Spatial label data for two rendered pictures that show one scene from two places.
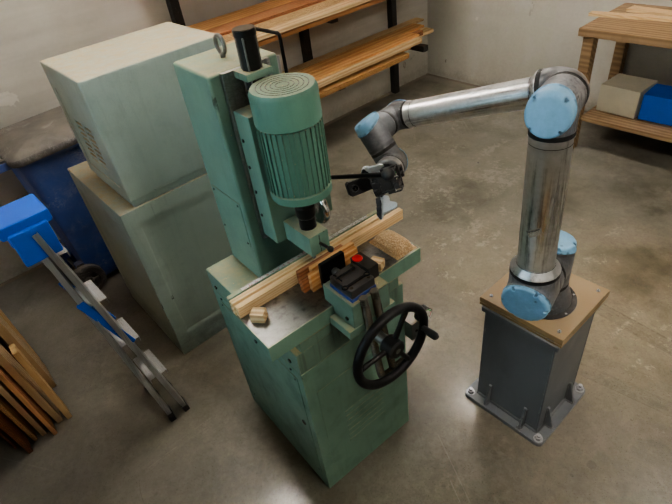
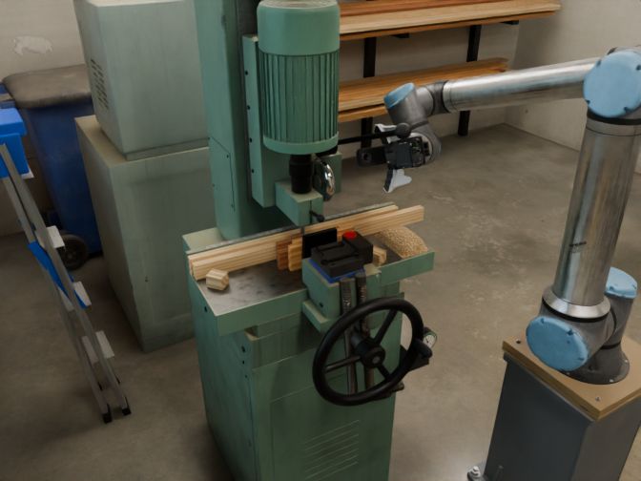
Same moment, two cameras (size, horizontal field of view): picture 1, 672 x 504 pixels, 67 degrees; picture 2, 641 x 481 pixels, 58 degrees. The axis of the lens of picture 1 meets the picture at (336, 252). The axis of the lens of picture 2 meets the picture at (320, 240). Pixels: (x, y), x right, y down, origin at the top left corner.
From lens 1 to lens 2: 0.30 m
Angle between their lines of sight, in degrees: 10
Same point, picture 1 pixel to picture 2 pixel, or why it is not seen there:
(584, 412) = not seen: outside the picture
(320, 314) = (290, 294)
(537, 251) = (579, 273)
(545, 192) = (599, 192)
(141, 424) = (71, 418)
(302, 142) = (307, 71)
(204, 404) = (149, 412)
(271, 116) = (276, 31)
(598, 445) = not seen: outside the picture
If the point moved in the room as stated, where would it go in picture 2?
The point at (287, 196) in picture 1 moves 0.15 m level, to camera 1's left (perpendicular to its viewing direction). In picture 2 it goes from (279, 137) to (213, 135)
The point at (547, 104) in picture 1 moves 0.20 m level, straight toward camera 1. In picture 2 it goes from (613, 71) to (593, 96)
